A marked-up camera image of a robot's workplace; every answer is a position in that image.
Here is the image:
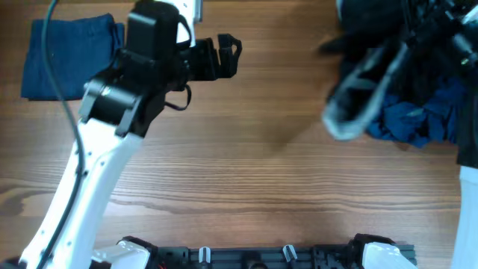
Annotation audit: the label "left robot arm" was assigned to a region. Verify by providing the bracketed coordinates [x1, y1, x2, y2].
[1, 1, 243, 268]

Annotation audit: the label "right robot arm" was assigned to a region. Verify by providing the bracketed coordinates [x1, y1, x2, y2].
[358, 101, 477, 269]

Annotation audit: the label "black shorts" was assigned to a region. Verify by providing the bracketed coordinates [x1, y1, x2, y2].
[319, 0, 477, 140]

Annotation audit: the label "blue crumpled garment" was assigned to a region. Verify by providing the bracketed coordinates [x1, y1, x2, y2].
[367, 78, 467, 148]

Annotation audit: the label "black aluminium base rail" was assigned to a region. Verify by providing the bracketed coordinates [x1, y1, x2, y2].
[152, 244, 418, 269]

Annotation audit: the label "folded navy blue shorts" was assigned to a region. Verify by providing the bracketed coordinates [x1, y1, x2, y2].
[21, 13, 125, 101]

